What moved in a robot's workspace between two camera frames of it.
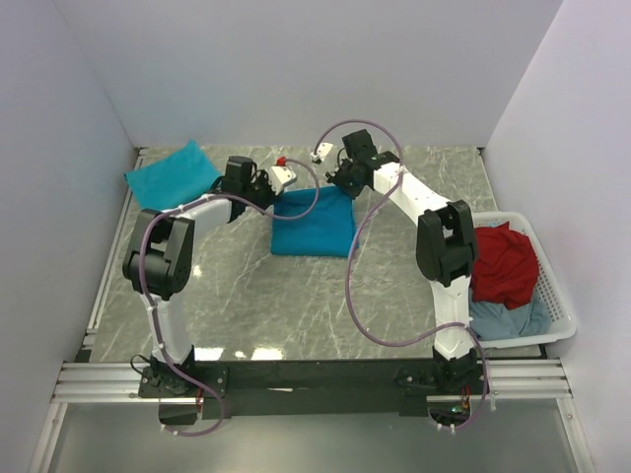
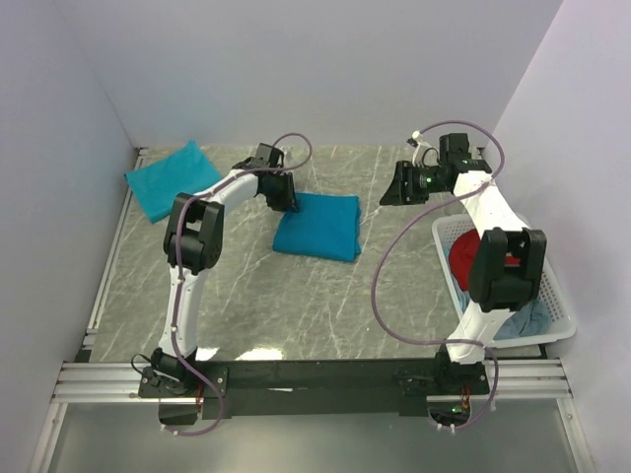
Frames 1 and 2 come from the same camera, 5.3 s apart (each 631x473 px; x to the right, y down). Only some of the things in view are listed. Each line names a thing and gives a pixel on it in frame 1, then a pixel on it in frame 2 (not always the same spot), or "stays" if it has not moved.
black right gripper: x=334 y=177 -> x=397 y=193
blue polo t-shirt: x=327 y=231 stays
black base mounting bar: x=271 y=388 stays
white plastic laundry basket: x=562 y=322 stays
